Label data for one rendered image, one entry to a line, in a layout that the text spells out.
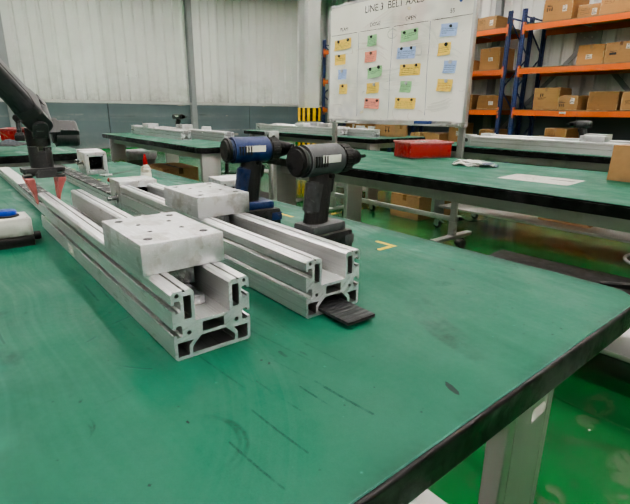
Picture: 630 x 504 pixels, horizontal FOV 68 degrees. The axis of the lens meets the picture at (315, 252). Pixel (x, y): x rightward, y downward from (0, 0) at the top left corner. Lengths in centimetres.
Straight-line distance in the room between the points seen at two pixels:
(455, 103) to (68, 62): 1025
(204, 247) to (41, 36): 1210
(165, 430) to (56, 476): 9
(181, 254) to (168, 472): 28
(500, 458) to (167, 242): 63
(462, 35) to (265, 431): 348
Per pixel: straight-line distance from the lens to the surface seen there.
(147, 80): 1323
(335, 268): 70
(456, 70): 374
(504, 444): 87
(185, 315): 57
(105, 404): 53
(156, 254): 60
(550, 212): 198
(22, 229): 115
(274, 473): 42
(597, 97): 1044
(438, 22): 389
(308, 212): 90
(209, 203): 90
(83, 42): 1281
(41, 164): 147
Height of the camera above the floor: 106
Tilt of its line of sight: 17 degrees down
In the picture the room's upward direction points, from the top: 1 degrees clockwise
